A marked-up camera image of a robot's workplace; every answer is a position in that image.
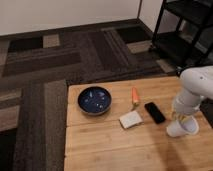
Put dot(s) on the white sponge block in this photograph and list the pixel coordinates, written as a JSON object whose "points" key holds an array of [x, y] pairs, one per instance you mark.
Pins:
{"points": [[130, 119]]}

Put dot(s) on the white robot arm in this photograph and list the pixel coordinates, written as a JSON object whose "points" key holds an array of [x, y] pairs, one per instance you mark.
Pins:
{"points": [[196, 86]]}

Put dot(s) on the black smartphone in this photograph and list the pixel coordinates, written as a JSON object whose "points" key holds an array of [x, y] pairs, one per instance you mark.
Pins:
{"points": [[155, 113]]}

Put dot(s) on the dark blue ceramic bowl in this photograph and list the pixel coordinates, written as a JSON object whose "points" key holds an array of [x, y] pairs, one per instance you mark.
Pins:
{"points": [[94, 100]]}

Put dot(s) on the orange carrot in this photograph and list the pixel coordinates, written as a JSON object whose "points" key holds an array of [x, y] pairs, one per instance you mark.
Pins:
{"points": [[135, 98]]}

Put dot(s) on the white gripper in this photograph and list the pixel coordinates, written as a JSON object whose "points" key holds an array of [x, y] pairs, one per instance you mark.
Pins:
{"points": [[185, 103]]}

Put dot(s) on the white ceramic cup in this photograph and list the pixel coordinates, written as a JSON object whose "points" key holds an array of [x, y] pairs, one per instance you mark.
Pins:
{"points": [[176, 129]]}

